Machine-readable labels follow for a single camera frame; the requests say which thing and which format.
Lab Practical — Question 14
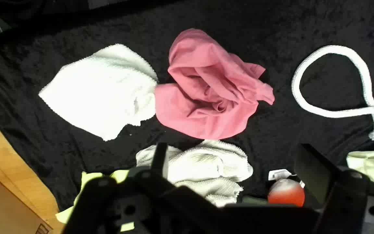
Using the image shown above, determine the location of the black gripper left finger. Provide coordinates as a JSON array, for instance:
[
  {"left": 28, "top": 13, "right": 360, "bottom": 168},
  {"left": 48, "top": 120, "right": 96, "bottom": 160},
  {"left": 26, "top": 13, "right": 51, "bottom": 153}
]
[{"left": 151, "top": 143, "right": 168, "bottom": 176}]

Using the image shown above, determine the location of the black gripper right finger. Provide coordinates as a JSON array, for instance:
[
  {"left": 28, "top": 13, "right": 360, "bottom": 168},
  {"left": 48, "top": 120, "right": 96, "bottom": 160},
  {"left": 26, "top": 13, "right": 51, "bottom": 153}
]
[{"left": 295, "top": 145, "right": 341, "bottom": 208}]

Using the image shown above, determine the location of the red white ball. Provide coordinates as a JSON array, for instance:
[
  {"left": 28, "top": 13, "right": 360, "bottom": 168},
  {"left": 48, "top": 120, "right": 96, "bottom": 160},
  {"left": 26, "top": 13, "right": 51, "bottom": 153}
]
[{"left": 268, "top": 180, "right": 306, "bottom": 207}]

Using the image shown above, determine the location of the yellow cloth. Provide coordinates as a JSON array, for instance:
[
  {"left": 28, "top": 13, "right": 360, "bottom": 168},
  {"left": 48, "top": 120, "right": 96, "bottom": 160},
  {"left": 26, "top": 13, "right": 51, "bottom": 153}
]
[{"left": 56, "top": 171, "right": 129, "bottom": 224}]

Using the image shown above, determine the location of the white rope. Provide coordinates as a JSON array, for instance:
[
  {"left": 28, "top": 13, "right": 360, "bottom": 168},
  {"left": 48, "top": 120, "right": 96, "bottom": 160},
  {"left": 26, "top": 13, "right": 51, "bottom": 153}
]
[{"left": 291, "top": 45, "right": 374, "bottom": 142}]

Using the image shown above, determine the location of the white shirt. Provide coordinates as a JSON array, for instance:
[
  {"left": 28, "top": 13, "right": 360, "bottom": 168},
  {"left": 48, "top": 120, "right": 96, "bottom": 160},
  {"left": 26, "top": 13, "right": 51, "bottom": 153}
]
[{"left": 39, "top": 45, "right": 158, "bottom": 142}]

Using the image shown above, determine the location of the white towel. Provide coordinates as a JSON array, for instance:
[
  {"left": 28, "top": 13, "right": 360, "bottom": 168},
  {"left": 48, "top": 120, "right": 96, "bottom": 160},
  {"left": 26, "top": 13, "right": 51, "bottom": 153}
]
[{"left": 134, "top": 140, "right": 255, "bottom": 208}]

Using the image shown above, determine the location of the pink cloth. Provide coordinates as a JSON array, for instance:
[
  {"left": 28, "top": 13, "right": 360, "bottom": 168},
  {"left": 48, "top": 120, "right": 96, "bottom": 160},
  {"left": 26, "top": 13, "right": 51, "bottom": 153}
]
[{"left": 155, "top": 29, "right": 276, "bottom": 140}]

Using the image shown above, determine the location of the cardboard box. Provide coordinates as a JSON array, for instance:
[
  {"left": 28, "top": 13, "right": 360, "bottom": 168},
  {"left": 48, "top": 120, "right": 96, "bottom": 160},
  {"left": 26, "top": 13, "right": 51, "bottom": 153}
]
[{"left": 0, "top": 164, "right": 55, "bottom": 234}]

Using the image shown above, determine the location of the black table cloth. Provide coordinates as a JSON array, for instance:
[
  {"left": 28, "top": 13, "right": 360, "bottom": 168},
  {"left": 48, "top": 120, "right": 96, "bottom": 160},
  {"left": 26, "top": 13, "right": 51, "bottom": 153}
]
[{"left": 0, "top": 0, "right": 374, "bottom": 212}]

